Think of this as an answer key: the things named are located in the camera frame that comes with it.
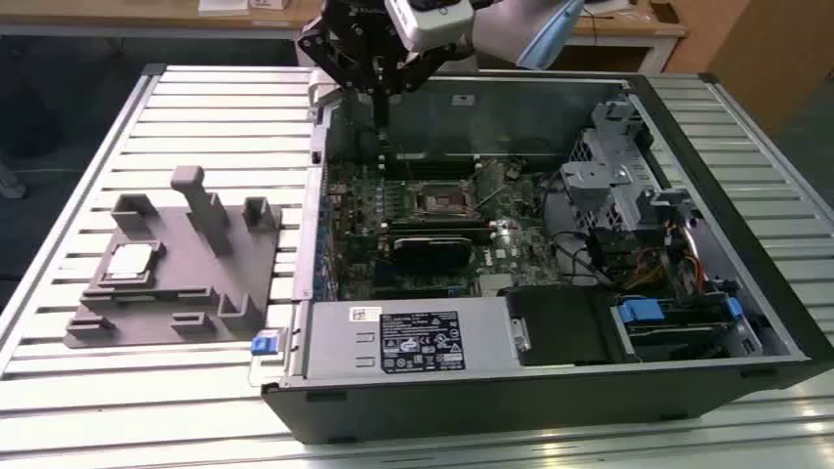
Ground white cardboard box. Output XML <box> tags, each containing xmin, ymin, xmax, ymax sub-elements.
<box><xmin>198</xmin><ymin>0</ymin><xmax>251</xmax><ymax>15</ymax></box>

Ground CPU socket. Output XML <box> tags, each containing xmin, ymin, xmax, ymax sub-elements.
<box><xmin>405</xmin><ymin>180</ymin><xmax>483</xmax><ymax>219</ymax></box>

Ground hard disk in blue carrier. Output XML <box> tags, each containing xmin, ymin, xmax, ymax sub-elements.
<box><xmin>615</xmin><ymin>297</ymin><xmax>732</xmax><ymax>343</ymax></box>

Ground silver disk bay frame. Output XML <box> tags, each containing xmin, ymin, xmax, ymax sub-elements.
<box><xmin>609</xmin><ymin>287</ymin><xmax>768</xmax><ymax>365</ymax></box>

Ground wooden cabinet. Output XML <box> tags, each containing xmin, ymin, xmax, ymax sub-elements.
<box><xmin>664</xmin><ymin>0</ymin><xmax>834</xmax><ymax>143</ymax></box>

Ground black open PC case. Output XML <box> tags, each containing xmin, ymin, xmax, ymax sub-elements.
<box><xmin>259</xmin><ymin>67</ymin><xmax>834</xmax><ymax>446</ymax></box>

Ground thin metal locking lever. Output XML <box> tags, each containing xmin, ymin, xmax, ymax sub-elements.
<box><xmin>401</xmin><ymin>158</ymin><xmax>422</xmax><ymax>196</ymax></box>

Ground small silver heatsink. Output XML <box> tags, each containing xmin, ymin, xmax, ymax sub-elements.
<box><xmin>478</xmin><ymin>273</ymin><xmax>518</xmax><ymax>297</ymax></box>

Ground black plastic drive cover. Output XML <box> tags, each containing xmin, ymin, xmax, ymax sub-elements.
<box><xmin>498</xmin><ymin>285</ymin><xmax>627</xmax><ymax>367</ymax></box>

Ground wooden desk white frame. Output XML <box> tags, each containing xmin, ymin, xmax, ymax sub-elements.
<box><xmin>0</xmin><ymin>0</ymin><xmax>693</xmax><ymax>74</ymax></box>

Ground grey chair base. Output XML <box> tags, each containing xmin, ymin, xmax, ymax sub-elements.
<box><xmin>0</xmin><ymin>160</ymin><xmax>28</xmax><ymax>199</ymax></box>

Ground blue case latch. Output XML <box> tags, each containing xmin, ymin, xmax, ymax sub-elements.
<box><xmin>250</xmin><ymin>329</ymin><xmax>281</xmax><ymax>356</ymax></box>

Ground silver perforated drive cage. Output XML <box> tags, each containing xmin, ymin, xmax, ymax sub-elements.
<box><xmin>558</xmin><ymin>100</ymin><xmax>657</xmax><ymax>231</ymax></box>

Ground orange red wire bundle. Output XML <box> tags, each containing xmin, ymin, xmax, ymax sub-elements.
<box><xmin>622</xmin><ymin>217</ymin><xmax>712</xmax><ymax>297</ymax></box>

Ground silver power supply unit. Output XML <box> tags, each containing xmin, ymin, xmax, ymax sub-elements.
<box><xmin>283</xmin><ymin>297</ymin><xmax>523</xmax><ymax>382</ymax></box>

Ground black graphics card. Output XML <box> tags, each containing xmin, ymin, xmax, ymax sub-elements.
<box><xmin>389</xmin><ymin>234</ymin><xmax>474</xmax><ymax>276</ymax></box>

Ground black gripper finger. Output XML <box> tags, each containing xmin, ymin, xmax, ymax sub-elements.
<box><xmin>297</xmin><ymin>21</ymin><xmax>385</xmax><ymax>129</ymax></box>
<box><xmin>382</xmin><ymin>44</ymin><xmax>462</xmax><ymax>129</ymax></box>

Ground green motherboard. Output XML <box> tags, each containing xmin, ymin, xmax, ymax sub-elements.
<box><xmin>322</xmin><ymin>154</ymin><xmax>569</xmax><ymax>302</ymax></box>

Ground silver square CPU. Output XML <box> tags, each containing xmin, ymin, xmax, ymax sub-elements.
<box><xmin>106</xmin><ymin>242</ymin><xmax>158</xmax><ymax>282</ymax></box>

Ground grey plastic parts rack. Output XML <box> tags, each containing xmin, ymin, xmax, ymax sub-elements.
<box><xmin>62</xmin><ymin>164</ymin><xmax>286</xmax><ymax>349</ymax></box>

